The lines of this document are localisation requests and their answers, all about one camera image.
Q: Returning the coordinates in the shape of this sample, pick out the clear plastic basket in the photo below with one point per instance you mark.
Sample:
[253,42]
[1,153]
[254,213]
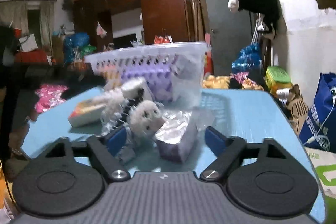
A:
[157,66]

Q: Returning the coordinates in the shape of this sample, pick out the orange and white box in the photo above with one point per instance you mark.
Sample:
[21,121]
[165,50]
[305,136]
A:
[85,112]

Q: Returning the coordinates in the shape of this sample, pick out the white fluffy plush toy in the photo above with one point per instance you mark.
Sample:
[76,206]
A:
[143,113]

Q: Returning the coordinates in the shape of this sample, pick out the purple tissue pack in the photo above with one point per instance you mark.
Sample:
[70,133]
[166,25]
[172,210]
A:
[177,141]

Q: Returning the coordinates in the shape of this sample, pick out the green and yellow box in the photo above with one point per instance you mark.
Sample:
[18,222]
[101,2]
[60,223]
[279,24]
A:
[277,79]

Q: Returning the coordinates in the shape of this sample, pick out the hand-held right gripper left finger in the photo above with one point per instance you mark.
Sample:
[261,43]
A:
[117,140]

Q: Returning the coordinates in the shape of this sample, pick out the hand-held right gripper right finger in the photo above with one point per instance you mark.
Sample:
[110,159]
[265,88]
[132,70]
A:
[214,139]

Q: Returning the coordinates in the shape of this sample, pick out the brown paper bag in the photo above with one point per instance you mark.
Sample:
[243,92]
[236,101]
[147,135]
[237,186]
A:
[295,106]

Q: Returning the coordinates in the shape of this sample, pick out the white and green bag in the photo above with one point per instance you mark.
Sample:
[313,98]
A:
[324,174]

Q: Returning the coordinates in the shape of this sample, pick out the black hanging garment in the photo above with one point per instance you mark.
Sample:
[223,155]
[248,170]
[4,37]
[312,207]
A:
[262,6]

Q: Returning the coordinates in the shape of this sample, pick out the pink patterned cloth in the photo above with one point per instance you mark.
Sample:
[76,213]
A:
[50,98]

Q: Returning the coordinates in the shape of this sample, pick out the blue patterned plastic bag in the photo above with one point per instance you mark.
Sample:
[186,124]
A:
[248,61]

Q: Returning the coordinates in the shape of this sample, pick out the brown wooden wardrobe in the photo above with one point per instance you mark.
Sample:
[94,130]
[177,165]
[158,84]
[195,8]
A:
[157,3]

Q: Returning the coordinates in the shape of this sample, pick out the blue shopping bag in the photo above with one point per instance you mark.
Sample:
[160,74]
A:
[321,113]

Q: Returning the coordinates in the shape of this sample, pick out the grey door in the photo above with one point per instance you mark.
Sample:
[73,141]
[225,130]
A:
[223,29]

